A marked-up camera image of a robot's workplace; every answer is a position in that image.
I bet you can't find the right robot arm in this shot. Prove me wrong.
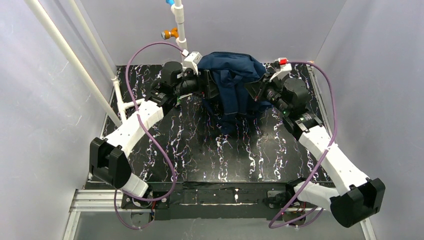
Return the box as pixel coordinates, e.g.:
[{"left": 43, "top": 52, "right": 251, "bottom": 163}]
[{"left": 244, "top": 77, "right": 386, "bottom": 228}]

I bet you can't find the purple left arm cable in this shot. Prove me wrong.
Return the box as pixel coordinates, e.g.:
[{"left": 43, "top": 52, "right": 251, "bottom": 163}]
[{"left": 113, "top": 41, "right": 190, "bottom": 231}]

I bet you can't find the navy blue backpack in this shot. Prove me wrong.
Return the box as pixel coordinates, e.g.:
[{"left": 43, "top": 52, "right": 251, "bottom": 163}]
[{"left": 197, "top": 51, "right": 272, "bottom": 135}]

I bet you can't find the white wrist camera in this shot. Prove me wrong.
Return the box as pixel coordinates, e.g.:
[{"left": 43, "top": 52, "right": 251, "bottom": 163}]
[
  {"left": 269, "top": 57, "right": 292, "bottom": 82},
  {"left": 183, "top": 51, "right": 203, "bottom": 75}
]

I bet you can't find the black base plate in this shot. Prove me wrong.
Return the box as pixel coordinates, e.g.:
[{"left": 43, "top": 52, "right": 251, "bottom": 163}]
[{"left": 119, "top": 181, "right": 286, "bottom": 221}]

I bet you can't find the orange hose nozzle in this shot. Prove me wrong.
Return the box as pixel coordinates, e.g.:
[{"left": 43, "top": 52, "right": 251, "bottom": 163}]
[{"left": 161, "top": 27, "right": 179, "bottom": 40}]

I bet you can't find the blue pipe fitting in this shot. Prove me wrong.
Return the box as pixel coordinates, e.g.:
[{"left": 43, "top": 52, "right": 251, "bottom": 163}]
[{"left": 165, "top": 0, "right": 175, "bottom": 6}]

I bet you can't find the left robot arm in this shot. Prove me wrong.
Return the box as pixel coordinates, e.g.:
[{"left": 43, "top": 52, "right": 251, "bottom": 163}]
[{"left": 89, "top": 61, "right": 219, "bottom": 202}]

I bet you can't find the white PVC pipe frame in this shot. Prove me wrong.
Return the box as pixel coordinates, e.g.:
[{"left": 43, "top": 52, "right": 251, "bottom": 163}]
[{"left": 23, "top": 0, "right": 190, "bottom": 128}]

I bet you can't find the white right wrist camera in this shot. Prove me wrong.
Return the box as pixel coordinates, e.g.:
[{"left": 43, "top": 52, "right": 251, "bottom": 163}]
[{"left": 269, "top": 57, "right": 292, "bottom": 82}]

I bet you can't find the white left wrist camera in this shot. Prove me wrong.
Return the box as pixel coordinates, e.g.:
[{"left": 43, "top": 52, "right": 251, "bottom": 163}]
[{"left": 183, "top": 51, "right": 203, "bottom": 75}]

